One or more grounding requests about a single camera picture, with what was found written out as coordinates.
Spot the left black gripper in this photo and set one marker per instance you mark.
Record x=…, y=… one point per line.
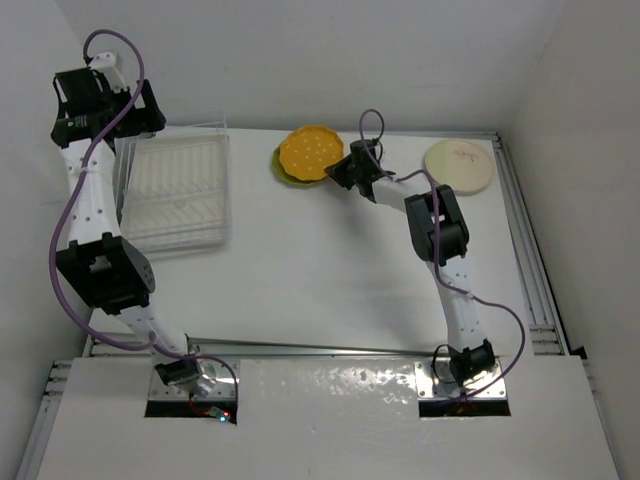
x=142, y=121

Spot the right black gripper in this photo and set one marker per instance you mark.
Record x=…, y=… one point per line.
x=337, y=171

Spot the orange plate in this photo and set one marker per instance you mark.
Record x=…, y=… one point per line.
x=307, y=152

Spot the green polka dot plate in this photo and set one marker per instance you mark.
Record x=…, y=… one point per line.
x=281, y=175

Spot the clear plastic dish rack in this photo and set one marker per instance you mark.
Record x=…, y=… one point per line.
x=172, y=187

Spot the cream and green plate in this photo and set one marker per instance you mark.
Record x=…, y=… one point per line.
x=465, y=166

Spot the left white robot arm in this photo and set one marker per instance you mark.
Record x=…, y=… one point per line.
x=87, y=248

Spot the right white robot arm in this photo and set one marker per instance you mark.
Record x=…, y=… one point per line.
x=439, y=236

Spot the small green circuit board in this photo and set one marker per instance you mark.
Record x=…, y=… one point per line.
x=219, y=414

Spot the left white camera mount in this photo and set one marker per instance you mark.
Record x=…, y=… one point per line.
x=108, y=64

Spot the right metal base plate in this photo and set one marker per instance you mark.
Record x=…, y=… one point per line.
x=437, y=383

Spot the metal base plate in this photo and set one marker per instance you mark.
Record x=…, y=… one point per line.
x=437, y=383
x=214, y=383

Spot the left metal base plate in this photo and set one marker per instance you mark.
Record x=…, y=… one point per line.
x=214, y=383

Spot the aluminium frame rail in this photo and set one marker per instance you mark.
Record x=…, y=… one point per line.
x=545, y=325

